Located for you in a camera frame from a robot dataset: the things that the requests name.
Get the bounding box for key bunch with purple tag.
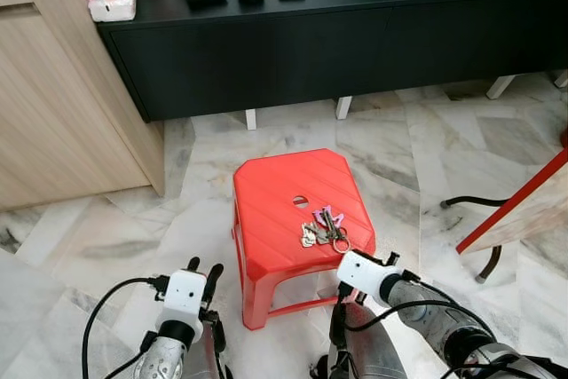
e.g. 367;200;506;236
312;206;353;255

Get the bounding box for silver left robot leg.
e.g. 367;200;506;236
182;312;230;379

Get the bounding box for silver robot leg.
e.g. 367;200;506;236
311;304;411;379
182;312;230;379

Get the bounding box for small silver key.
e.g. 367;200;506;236
300;223;319;249

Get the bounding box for red plastic stool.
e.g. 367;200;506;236
233;148;377;330

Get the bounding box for silver right robot leg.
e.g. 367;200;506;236
311;304;411;379

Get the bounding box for marble table top red edge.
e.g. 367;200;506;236
456;130;568;256

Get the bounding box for light wooden cupboard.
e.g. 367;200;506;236
0;0;166;211

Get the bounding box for black low cabinet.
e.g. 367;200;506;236
96;0;568;131

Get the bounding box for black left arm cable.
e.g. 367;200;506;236
83;276;170;379

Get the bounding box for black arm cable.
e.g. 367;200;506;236
83;276;170;379
337;268;500;349

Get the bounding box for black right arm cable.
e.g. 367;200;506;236
337;268;500;349

